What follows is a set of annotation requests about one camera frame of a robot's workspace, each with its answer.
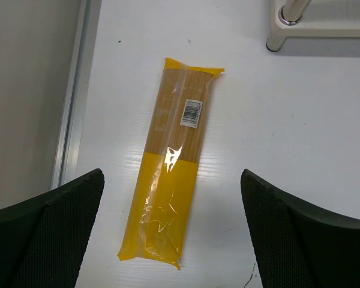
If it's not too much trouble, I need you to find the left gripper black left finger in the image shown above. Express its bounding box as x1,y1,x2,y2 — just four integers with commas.
0,169,104,287

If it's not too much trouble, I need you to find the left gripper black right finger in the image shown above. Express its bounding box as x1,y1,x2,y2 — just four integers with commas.
241,169,360,287

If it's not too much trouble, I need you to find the yellow spaghetti bag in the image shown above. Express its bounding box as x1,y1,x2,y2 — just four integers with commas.
118,58,223,266

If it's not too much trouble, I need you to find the white two-tier shelf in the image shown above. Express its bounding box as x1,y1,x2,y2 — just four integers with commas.
266,1,360,52

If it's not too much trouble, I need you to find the aluminium table edge rail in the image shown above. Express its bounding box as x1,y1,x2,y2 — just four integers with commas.
50,1,102,190

